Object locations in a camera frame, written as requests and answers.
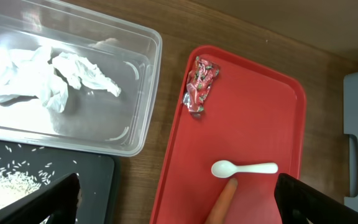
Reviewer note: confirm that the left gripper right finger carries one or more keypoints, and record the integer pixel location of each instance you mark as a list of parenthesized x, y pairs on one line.
[(297, 202)]

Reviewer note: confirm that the white tissue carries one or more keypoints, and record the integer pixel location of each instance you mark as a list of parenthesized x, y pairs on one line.
[(35, 73)]

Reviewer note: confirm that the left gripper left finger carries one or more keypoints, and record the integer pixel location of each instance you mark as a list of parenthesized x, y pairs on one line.
[(57, 203)]

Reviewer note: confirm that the white rice grains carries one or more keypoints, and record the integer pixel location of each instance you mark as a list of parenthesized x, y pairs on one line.
[(25, 169)]

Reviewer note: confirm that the orange carrot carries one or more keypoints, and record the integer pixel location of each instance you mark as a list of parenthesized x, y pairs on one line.
[(218, 212)]

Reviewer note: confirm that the clear plastic bin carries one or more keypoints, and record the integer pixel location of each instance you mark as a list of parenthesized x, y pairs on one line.
[(93, 120)]

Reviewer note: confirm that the white plastic spoon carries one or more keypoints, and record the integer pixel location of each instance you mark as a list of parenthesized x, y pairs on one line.
[(224, 169)]

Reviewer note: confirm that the black rectangular tray bin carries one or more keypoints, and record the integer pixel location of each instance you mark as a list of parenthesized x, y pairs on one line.
[(95, 173)]

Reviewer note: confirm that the red serving tray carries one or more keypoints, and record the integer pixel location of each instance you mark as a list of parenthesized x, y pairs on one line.
[(252, 115)]

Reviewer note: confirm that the red candy wrapper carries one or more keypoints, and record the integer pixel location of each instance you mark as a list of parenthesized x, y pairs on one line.
[(198, 85)]

